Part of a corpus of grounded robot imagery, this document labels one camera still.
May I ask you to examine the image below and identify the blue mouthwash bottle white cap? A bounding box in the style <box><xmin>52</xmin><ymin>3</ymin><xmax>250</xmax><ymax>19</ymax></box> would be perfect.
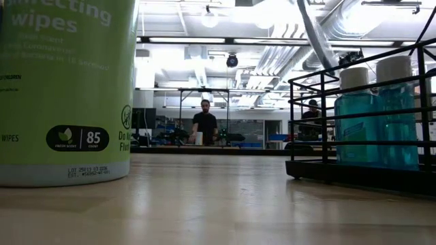
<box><xmin>375</xmin><ymin>54</ymin><xmax>420</xmax><ymax>172</ymax></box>
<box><xmin>333</xmin><ymin>66</ymin><xmax>382</xmax><ymax>167</ymax></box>

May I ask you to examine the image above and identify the person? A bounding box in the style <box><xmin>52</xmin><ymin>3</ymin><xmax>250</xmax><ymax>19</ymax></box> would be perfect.
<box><xmin>298</xmin><ymin>99</ymin><xmax>323</xmax><ymax>139</ymax></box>
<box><xmin>188</xmin><ymin>99</ymin><xmax>219</xmax><ymax>146</ymax></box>

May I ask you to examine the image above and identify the round black hanging device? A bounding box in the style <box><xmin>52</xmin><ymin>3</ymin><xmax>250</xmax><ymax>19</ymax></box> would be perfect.
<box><xmin>225</xmin><ymin>53</ymin><xmax>239</xmax><ymax>69</ymax></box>

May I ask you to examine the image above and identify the black monitor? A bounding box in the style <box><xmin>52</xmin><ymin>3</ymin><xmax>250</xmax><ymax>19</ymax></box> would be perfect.
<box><xmin>131</xmin><ymin>108</ymin><xmax>157</xmax><ymax>130</ymax></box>

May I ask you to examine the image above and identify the white pendant lamp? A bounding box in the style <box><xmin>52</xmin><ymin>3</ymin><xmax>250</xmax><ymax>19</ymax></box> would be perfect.
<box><xmin>200</xmin><ymin>5</ymin><xmax>219</xmax><ymax>29</ymax></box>

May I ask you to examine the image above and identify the black ceiling-hung device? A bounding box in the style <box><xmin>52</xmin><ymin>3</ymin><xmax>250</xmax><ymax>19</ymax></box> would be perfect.
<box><xmin>339</xmin><ymin>50</ymin><xmax>364</xmax><ymax>67</ymax></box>

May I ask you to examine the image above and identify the green disinfecting wipes canister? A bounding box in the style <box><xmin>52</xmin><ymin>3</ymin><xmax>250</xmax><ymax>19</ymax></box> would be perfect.
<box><xmin>0</xmin><ymin>0</ymin><xmax>140</xmax><ymax>189</ymax></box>

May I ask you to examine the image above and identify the black background workstation frame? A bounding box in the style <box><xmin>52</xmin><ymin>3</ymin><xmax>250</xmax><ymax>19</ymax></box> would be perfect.
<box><xmin>136</xmin><ymin>87</ymin><xmax>307</xmax><ymax>147</ymax></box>

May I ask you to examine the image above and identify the black aluminium table frame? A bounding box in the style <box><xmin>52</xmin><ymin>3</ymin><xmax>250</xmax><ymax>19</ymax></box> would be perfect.
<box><xmin>131</xmin><ymin>145</ymin><xmax>337</xmax><ymax>157</ymax></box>

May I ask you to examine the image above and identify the black overhead frame beam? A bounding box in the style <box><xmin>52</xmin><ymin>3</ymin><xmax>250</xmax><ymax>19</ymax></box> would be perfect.
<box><xmin>136</xmin><ymin>35</ymin><xmax>436</xmax><ymax>48</ymax></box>

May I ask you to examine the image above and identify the black wire caddy basket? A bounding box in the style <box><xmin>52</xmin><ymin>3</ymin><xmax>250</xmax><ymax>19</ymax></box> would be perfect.
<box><xmin>285</xmin><ymin>37</ymin><xmax>436</xmax><ymax>197</ymax></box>

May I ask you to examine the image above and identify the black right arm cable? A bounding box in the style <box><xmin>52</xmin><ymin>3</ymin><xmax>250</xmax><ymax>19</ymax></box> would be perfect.
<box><xmin>408</xmin><ymin>6</ymin><xmax>436</xmax><ymax>57</ymax></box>

